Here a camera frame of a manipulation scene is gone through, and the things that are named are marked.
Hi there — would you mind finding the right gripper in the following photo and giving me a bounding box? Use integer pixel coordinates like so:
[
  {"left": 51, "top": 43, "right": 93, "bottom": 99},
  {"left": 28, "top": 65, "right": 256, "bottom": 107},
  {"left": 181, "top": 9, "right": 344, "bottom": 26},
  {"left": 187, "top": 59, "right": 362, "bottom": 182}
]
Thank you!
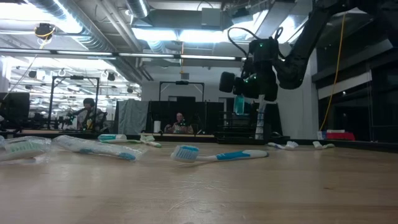
[{"left": 219, "top": 62, "right": 279, "bottom": 103}]

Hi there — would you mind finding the teal mouthwash bottle white cap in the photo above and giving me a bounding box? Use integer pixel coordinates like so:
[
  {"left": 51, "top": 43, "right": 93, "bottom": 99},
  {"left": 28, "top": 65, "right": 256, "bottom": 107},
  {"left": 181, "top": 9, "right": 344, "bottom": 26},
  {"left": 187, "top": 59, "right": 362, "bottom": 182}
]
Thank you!
[
  {"left": 233, "top": 94, "right": 246, "bottom": 116},
  {"left": 97, "top": 133, "right": 127, "bottom": 143}
]

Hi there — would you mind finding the blue and white toothbrush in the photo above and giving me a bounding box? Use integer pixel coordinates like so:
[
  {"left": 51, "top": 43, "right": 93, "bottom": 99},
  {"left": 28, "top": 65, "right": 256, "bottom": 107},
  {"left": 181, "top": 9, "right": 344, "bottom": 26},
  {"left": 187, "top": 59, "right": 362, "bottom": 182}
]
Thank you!
[{"left": 170, "top": 144, "right": 270, "bottom": 164}]

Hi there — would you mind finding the green and white toothbrush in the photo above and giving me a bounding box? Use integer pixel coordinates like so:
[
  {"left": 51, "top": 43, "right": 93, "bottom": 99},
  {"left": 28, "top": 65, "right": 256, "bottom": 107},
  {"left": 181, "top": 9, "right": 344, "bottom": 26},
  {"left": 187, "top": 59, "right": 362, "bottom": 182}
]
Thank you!
[{"left": 126, "top": 134, "right": 163, "bottom": 149}]

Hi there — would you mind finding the black mesh toothbrush holder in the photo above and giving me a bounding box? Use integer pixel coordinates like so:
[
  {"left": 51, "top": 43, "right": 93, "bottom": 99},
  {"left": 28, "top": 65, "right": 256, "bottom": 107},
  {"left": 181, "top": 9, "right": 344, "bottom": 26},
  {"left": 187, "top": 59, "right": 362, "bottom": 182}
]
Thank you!
[{"left": 217, "top": 101, "right": 284, "bottom": 144}]

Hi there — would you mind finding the black partition screen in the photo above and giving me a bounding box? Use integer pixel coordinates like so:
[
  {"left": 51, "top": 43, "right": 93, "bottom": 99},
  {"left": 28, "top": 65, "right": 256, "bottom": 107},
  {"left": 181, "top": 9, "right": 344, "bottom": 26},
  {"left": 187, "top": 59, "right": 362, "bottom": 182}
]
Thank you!
[{"left": 146, "top": 100, "right": 225, "bottom": 135}]

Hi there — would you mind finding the person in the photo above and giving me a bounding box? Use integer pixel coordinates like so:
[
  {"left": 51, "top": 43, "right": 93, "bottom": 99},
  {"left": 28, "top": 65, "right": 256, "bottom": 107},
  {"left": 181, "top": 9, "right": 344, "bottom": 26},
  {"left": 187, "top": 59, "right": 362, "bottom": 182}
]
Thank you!
[
  {"left": 164, "top": 112, "right": 194, "bottom": 135},
  {"left": 76, "top": 97, "right": 108, "bottom": 131}
]

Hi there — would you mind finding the grey ceiling box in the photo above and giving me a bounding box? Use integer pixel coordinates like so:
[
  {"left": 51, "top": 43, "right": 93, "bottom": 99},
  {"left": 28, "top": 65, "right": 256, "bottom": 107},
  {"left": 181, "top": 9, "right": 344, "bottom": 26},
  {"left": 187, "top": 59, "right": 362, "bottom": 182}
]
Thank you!
[{"left": 201, "top": 7, "right": 223, "bottom": 27}]

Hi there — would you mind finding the red box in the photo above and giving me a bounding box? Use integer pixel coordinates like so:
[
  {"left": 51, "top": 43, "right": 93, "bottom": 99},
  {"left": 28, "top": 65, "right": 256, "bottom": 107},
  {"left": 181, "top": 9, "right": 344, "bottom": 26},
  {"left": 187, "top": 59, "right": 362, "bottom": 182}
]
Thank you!
[{"left": 325, "top": 132, "right": 356, "bottom": 142}]

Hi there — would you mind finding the long ceiling light strip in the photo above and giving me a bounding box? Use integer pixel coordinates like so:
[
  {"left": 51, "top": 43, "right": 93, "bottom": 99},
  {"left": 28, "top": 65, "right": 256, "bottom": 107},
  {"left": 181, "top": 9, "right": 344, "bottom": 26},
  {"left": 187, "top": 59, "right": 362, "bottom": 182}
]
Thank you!
[{"left": 0, "top": 48, "right": 249, "bottom": 62}]

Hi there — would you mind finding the grey hanging cloth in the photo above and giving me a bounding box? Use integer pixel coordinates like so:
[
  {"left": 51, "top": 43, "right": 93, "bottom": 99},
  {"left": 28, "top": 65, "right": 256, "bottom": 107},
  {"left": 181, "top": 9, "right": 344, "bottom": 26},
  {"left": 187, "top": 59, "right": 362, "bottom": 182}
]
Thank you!
[{"left": 115, "top": 98, "right": 150, "bottom": 136}]

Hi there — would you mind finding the black ceiling dome device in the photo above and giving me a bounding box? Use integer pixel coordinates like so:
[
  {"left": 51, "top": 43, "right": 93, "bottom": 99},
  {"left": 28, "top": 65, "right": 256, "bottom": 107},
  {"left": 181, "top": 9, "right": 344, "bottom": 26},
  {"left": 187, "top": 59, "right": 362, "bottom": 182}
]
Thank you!
[{"left": 33, "top": 22, "right": 57, "bottom": 40}]

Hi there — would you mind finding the black monitor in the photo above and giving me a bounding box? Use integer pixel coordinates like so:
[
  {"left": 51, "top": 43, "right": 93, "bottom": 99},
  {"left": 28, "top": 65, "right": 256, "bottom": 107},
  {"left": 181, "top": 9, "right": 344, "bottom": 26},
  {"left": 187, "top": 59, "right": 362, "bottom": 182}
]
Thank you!
[{"left": 0, "top": 91, "right": 31, "bottom": 123}]

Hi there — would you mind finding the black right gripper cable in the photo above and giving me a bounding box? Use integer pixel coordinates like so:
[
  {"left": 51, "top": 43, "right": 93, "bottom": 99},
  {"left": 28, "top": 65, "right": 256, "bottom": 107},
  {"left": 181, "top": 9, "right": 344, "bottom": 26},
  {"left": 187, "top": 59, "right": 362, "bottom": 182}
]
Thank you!
[{"left": 226, "top": 27, "right": 284, "bottom": 60}]

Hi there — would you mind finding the black background station frame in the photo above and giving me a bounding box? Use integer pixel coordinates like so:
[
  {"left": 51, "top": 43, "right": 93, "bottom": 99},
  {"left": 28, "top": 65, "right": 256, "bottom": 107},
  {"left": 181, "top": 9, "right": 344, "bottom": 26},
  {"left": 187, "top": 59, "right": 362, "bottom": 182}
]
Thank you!
[
  {"left": 47, "top": 75, "right": 101, "bottom": 130},
  {"left": 159, "top": 80, "right": 205, "bottom": 102}
]

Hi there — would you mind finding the hanging yellow cable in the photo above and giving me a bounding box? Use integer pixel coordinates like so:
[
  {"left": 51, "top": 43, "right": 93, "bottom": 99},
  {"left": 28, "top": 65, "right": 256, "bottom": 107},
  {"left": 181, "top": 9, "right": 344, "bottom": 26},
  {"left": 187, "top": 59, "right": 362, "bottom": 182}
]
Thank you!
[{"left": 319, "top": 14, "right": 346, "bottom": 131}]

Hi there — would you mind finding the small silver ventilation duct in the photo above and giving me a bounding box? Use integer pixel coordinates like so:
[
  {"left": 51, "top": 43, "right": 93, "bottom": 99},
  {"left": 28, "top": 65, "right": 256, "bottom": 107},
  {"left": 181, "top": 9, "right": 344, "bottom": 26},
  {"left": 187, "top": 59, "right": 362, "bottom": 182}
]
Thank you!
[{"left": 125, "top": 0, "right": 150, "bottom": 19}]

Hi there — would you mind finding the large silver ventilation duct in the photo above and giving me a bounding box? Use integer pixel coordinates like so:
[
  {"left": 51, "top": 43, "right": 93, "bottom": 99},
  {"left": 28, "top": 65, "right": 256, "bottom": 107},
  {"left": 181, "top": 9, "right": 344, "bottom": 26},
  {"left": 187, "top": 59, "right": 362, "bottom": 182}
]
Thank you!
[{"left": 26, "top": 0, "right": 118, "bottom": 53}]

